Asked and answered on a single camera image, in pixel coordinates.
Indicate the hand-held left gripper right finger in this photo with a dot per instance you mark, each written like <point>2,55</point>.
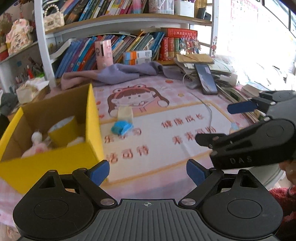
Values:
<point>195,172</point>

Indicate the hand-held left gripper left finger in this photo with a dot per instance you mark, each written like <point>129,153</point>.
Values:
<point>100,172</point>

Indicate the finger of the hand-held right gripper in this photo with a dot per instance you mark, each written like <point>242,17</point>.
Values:
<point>219,139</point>
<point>240,107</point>

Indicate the yellow cardboard box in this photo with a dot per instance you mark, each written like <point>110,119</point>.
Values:
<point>57,164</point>

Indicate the blue small toy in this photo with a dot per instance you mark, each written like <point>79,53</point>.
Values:
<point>121,128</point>

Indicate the yellow paper cup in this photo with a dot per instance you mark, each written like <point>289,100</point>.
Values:
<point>66,133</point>

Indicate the pale yellow eraser block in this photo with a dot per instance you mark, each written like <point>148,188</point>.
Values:
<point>124,113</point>

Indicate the pink plush toy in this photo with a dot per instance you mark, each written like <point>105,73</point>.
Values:
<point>37,148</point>

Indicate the person's right forearm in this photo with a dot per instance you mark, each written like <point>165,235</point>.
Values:
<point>286,199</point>

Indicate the person's right hand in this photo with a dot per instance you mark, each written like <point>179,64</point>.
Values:
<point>289,169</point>

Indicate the stack of papers and books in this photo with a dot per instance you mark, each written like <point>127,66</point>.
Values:
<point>224,71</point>

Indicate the black smartphone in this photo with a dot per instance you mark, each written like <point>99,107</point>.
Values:
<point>206,80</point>

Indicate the printed cartoon desk mat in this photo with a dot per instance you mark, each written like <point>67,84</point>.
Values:
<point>161,143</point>

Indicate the colourful paper decoration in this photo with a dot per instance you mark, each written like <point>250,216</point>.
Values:
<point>190,44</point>

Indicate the red standing dictionary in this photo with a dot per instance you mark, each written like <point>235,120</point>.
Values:
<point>168,48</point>

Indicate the red thick book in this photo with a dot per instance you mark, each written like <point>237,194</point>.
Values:
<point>181,32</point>

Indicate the black small device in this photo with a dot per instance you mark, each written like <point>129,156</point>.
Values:
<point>204,14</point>

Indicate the pink and purple scarf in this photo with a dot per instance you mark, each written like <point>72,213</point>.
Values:
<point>120,71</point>

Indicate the tissue pack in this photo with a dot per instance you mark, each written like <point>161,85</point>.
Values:
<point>31,90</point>

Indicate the white storage box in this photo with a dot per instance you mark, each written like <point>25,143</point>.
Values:
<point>184,8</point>

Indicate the orange and white box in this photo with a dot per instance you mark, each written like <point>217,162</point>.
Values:
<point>137,56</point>

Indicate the green small box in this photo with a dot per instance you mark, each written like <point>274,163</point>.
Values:
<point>39,75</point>

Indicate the dark grey cloth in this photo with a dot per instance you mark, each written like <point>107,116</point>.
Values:
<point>8,104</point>

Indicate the pink carton box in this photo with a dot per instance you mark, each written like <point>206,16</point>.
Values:
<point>104,55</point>

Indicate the row of colourful books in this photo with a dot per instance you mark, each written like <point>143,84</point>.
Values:
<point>81,55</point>

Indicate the red glue bottle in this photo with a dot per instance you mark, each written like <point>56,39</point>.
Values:
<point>29,72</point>

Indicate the white wooden bookshelf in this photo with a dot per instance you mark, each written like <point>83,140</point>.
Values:
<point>46,58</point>

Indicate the floral fabric bag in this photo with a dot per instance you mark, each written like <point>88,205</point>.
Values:
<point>19,37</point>

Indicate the white pearl handbag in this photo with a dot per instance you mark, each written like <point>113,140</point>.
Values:
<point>53,20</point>

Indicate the row of thin books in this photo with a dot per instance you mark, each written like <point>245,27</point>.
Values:
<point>99,9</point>

